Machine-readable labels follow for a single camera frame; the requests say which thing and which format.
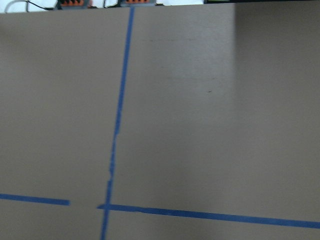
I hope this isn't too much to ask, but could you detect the far orange connector block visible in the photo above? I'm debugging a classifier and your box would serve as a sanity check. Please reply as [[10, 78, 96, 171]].
[[55, 0, 95, 10]]

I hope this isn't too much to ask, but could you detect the orange connector block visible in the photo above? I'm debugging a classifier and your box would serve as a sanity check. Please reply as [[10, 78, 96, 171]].
[[120, 0, 157, 6], [55, 0, 95, 10]]

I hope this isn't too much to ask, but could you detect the near orange connector block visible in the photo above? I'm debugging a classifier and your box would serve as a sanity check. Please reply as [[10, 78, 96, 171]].
[[120, 0, 157, 6]]

